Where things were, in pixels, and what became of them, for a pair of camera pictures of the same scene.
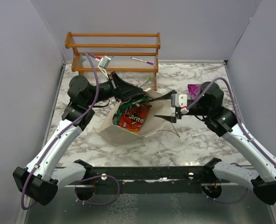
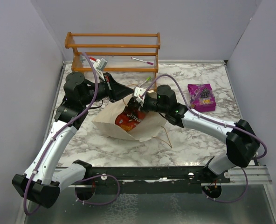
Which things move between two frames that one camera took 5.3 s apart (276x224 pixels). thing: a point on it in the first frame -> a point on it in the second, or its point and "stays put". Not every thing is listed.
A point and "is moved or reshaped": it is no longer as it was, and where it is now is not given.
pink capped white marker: [142, 60] stays put
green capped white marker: [147, 80] stays put
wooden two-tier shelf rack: [114, 52] stays put
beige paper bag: [161, 104] is moved or reshaped
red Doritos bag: [133, 117] is moved or reshaped
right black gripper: [172, 118] -> [133, 103]
